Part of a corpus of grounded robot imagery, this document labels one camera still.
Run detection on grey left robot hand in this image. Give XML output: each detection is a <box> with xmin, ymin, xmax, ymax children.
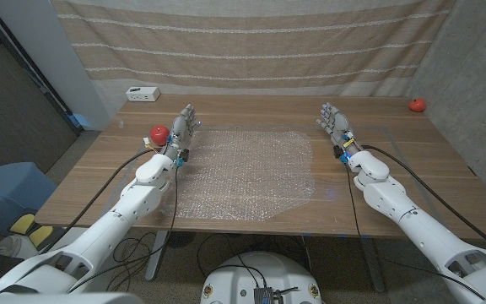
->
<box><xmin>163</xmin><ymin>103</ymin><xmax>201</xmax><ymax>160</ymax></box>

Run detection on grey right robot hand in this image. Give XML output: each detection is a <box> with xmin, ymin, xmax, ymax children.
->
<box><xmin>316</xmin><ymin>101</ymin><xmax>362</xmax><ymax>160</ymax></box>

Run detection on clear bubble wrap sheet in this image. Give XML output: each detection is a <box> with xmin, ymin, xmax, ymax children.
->
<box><xmin>160</xmin><ymin>128</ymin><xmax>316</xmax><ymax>222</ymax></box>

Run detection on red ball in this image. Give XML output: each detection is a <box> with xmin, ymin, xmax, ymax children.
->
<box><xmin>148</xmin><ymin>124</ymin><xmax>170</xmax><ymax>147</ymax></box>

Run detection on small orange-red tomato toy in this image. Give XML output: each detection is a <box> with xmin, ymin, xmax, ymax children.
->
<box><xmin>408</xmin><ymin>97</ymin><xmax>427</xmax><ymax>113</ymax></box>

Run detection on black round floor disc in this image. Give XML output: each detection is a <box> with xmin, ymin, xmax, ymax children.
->
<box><xmin>165</xmin><ymin>231</ymin><xmax>197</xmax><ymax>249</ymax></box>

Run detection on beige striped backdrop cloth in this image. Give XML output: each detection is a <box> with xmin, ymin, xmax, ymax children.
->
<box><xmin>50</xmin><ymin>0</ymin><xmax>457</xmax><ymax>98</ymax></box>

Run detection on grey table leg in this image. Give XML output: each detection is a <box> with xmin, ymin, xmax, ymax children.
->
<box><xmin>359</xmin><ymin>236</ymin><xmax>386</xmax><ymax>293</ymax></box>
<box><xmin>144</xmin><ymin>230</ymin><xmax>169</xmax><ymax>282</ymax></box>

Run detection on white floor mat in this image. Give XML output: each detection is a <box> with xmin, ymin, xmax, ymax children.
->
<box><xmin>51</xmin><ymin>227</ymin><xmax>84</xmax><ymax>250</ymax></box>

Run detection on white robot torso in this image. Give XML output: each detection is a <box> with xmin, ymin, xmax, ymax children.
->
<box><xmin>199</xmin><ymin>251</ymin><xmax>323</xmax><ymax>304</ymax></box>

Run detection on yellow slipper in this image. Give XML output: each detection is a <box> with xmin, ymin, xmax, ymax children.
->
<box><xmin>29</xmin><ymin>225</ymin><xmax>54</xmax><ymax>249</ymax></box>
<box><xmin>8</xmin><ymin>213</ymin><xmax>36</xmax><ymax>236</ymax></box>

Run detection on dark grey door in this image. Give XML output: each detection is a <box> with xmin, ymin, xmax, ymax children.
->
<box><xmin>0</xmin><ymin>8</ymin><xmax>79</xmax><ymax>174</ymax></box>

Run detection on blue upholstered seat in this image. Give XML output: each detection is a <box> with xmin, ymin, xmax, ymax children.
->
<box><xmin>0</xmin><ymin>162</ymin><xmax>58</xmax><ymax>236</ymax></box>

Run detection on grey electronics module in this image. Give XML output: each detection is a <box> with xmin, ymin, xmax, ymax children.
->
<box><xmin>253</xmin><ymin>286</ymin><xmax>284</xmax><ymax>304</ymax></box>

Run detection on white sneaker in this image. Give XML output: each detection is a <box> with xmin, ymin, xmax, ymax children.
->
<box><xmin>0</xmin><ymin>234</ymin><xmax>37</xmax><ymax>259</ymax></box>

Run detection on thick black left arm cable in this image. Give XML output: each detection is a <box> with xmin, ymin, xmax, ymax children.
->
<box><xmin>40</xmin><ymin>147</ymin><xmax>155</xmax><ymax>254</ymax></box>

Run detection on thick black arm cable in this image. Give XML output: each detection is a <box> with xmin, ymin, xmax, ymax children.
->
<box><xmin>40</xmin><ymin>147</ymin><xmax>155</xmax><ymax>254</ymax></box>
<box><xmin>359</xmin><ymin>144</ymin><xmax>486</xmax><ymax>258</ymax></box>

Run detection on thin black left wrist cable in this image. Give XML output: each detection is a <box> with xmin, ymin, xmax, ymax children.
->
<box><xmin>67</xmin><ymin>163</ymin><xmax>181</xmax><ymax>295</ymax></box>

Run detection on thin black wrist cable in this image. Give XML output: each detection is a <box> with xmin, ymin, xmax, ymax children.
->
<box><xmin>343</xmin><ymin>162</ymin><xmax>486</xmax><ymax>301</ymax></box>
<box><xmin>67</xmin><ymin>163</ymin><xmax>181</xmax><ymax>295</ymax></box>

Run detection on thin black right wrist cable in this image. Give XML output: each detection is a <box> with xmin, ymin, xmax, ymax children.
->
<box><xmin>343</xmin><ymin>162</ymin><xmax>486</xmax><ymax>301</ymax></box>

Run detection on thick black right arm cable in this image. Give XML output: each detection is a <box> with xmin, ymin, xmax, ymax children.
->
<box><xmin>359</xmin><ymin>144</ymin><xmax>486</xmax><ymax>258</ymax></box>

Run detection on black floor cable loops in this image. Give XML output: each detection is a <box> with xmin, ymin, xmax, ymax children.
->
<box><xmin>107</xmin><ymin>231</ymin><xmax>172</xmax><ymax>292</ymax></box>

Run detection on black torso cable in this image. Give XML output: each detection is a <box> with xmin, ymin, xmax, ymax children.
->
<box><xmin>196</xmin><ymin>233</ymin><xmax>269</xmax><ymax>290</ymax></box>

